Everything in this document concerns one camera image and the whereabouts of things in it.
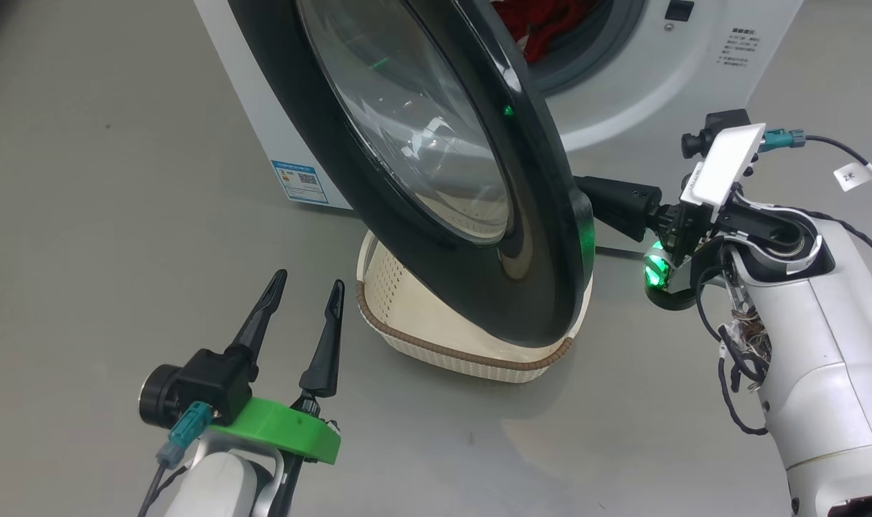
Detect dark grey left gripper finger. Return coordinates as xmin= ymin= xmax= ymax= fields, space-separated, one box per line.
xmin=299 ymin=279 xmax=346 ymax=399
xmin=225 ymin=269 xmax=289 ymax=363

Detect green band left gripper body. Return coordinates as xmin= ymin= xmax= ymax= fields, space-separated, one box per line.
xmin=206 ymin=391 xmax=342 ymax=465

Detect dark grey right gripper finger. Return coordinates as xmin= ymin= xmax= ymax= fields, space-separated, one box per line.
xmin=574 ymin=175 xmax=663 ymax=243

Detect white band right gripper body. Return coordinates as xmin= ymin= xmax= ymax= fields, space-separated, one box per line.
xmin=654 ymin=123 xmax=767 ymax=253

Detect red white garment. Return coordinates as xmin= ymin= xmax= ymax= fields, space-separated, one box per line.
xmin=492 ymin=0 xmax=601 ymax=64

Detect black round glass washer door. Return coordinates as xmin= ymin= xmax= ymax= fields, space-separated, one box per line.
xmin=228 ymin=0 xmax=596 ymax=347

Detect white front-load washing machine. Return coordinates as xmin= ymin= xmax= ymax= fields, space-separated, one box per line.
xmin=194 ymin=0 xmax=804 ymax=210

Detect cream perforated laundry basket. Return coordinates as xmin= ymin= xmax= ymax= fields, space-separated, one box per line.
xmin=355 ymin=230 xmax=593 ymax=385

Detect blue white energy label sticker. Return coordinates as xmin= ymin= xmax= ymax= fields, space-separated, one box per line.
xmin=271 ymin=159 xmax=329 ymax=205

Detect right camera cable teal connector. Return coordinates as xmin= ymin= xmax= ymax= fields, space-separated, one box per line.
xmin=760 ymin=128 xmax=872 ymax=284

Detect camera cable teal connector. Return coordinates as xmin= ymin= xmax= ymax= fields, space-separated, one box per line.
xmin=136 ymin=401 xmax=215 ymax=517
xmin=760 ymin=128 xmax=872 ymax=284

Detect left camera cable teal connector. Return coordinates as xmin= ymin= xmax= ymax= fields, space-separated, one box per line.
xmin=136 ymin=401 xmax=215 ymax=517

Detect white cable label tag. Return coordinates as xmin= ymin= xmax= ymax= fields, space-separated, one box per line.
xmin=834 ymin=164 xmax=872 ymax=192

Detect right arm black wire bundle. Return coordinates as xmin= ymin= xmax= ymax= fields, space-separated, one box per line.
xmin=694 ymin=266 xmax=772 ymax=437

